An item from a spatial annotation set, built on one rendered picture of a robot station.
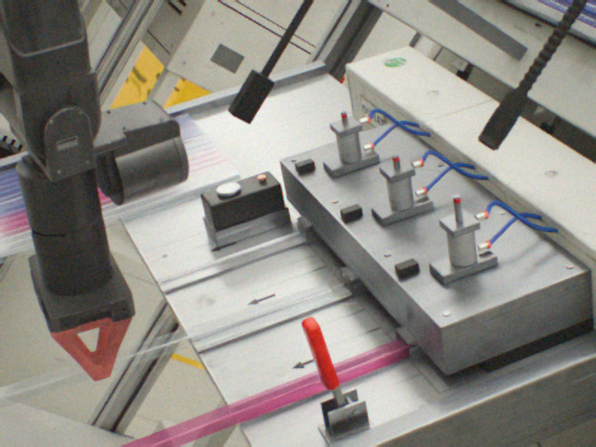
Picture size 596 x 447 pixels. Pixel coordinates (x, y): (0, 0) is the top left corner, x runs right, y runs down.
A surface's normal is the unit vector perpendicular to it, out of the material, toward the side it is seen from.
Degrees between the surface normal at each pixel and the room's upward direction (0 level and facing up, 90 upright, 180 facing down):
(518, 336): 90
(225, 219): 90
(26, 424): 0
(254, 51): 90
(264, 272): 44
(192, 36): 90
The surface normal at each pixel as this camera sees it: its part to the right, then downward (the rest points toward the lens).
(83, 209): 0.74, 0.29
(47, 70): 0.50, 0.53
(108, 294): -0.08, -0.86
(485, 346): 0.37, 0.42
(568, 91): -0.77, -0.36
